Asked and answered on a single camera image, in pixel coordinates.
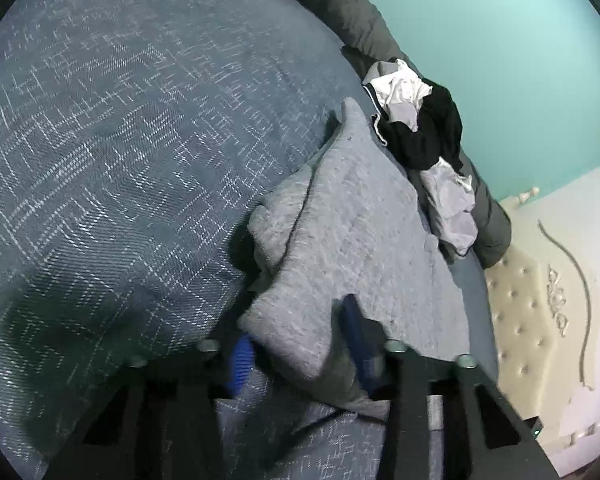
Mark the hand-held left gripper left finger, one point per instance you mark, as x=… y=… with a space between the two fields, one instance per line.
x=241 y=365

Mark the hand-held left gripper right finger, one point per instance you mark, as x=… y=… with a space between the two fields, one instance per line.
x=355 y=340

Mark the grey knitted sweater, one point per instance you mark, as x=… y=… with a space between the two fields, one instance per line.
x=355 y=235

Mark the cream tufted headboard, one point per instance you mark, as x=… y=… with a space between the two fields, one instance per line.
x=530 y=320

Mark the light purple jacket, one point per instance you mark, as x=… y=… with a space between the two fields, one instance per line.
x=450 y=205

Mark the blue patterned bed sheet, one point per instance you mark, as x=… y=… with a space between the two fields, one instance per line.
x=120 y=160

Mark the white garment with black trim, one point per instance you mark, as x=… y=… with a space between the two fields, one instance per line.
x=400 y=90

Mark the dark grey duvet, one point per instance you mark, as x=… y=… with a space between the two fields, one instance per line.
x=350 y=5

